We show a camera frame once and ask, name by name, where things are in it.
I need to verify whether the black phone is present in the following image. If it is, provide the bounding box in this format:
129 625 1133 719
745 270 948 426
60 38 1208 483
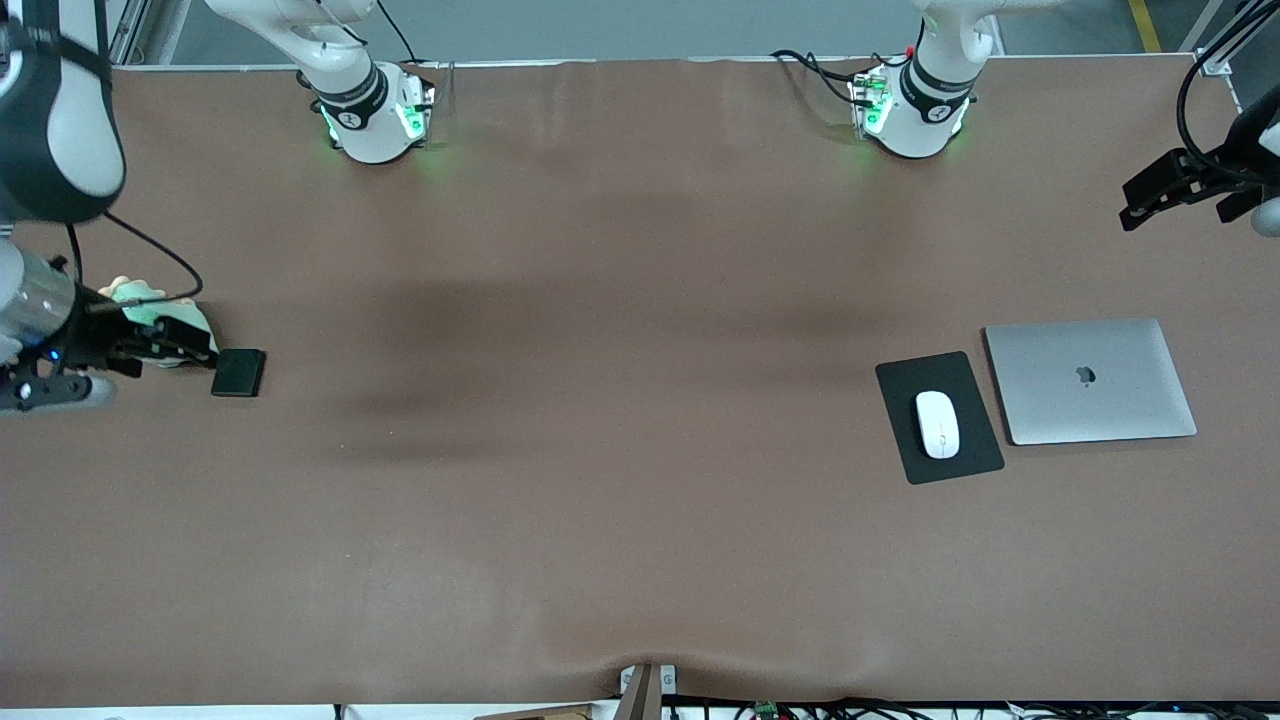
211 348 268 399

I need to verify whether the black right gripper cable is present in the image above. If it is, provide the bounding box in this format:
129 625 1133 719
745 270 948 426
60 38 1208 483
62 208 207 309

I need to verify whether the silver laptop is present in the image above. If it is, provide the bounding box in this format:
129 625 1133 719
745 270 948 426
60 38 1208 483
983 318 1199 447

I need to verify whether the black base cable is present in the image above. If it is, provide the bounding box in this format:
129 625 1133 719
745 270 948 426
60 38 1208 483
769 48 906 109
374 0 441 93

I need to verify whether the white computer mouse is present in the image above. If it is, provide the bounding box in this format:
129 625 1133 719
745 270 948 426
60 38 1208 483
915 390 962 461

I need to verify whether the black mouse pad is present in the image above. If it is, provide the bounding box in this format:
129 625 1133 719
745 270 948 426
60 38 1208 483
875 351 1006 486

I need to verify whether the aluminium frame profile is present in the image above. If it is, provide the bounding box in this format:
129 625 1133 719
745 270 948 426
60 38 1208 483
1188 0 1280 79
100 0 193 71

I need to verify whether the black left base cable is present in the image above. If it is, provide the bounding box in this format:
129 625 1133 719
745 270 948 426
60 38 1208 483
769 48 906 109

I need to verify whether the green plush dinosaur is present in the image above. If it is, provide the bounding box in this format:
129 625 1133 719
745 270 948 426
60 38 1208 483
98 275 219 370

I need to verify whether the black right base cable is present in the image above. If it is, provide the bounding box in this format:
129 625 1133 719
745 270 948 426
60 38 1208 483
374 0 441 93

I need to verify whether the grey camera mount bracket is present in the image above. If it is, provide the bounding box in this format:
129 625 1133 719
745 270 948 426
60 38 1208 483
617 663 678 720

